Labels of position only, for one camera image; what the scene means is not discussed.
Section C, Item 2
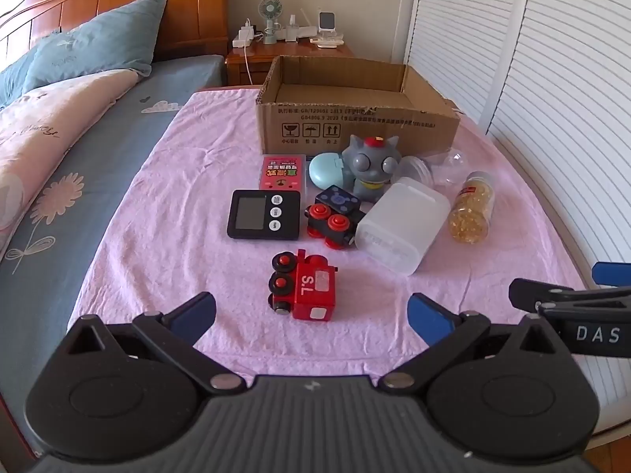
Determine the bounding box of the wooden headboard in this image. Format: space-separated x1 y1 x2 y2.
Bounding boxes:
0 0 230 65

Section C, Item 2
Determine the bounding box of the pink floral quilt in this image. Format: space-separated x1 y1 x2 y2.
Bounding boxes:
0 69 139 257

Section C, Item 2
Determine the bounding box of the black digital timer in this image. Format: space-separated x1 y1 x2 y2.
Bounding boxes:
227 190 301 242

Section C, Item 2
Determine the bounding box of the brown cardboard box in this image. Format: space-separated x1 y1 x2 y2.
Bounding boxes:
255 55 464 159

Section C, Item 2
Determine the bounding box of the clear plastic jar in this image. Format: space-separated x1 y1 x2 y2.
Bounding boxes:
400 150 468 189

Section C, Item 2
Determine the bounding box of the white louvered closet door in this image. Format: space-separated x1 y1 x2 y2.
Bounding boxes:
485 0 631 454
392 0 536 134

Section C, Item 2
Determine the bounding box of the teal egg-shaped case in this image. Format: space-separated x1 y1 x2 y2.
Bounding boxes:
308 153 346 189

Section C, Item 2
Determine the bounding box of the white plastic container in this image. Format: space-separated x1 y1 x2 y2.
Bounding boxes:
355 177 452 277

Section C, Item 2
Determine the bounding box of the small teal pillow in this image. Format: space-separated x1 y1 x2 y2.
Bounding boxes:
0 30 62 109

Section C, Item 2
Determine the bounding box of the pink card box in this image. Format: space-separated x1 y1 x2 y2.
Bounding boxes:
259 155 307 192

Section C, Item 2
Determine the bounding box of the grey cat figurine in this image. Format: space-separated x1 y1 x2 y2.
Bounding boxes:
340 134 404 208

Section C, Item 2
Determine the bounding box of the white router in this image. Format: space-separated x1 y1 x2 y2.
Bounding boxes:
298 15 321 43

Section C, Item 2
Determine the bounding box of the yellow capsule bottle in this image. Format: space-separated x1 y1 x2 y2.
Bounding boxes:
448 171 495 246

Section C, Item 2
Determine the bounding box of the wooden nightstand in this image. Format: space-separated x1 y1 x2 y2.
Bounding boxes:
226 42 357 88

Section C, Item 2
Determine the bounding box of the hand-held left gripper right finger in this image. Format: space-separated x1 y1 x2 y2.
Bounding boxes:
377 293 568 395

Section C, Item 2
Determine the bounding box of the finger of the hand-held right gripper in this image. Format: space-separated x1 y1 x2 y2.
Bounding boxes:
509 278 631 312
592 262 631 287

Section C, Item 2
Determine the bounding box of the large teal pillow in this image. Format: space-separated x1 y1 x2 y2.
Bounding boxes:
22 0 167 92

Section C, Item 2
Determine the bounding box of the blue-grey bed sheet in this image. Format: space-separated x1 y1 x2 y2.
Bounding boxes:
0 54 225 454

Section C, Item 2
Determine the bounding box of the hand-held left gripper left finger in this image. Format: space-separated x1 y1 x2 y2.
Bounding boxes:
63 292 247 396

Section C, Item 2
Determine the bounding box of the black toy train car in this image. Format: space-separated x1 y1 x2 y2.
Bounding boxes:
302 185 366 251

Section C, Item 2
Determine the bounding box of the small green desk fan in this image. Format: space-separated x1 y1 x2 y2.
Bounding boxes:
257 0 281 45

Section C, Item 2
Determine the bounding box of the red toy train engine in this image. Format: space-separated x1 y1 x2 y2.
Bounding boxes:
267 250 340 322

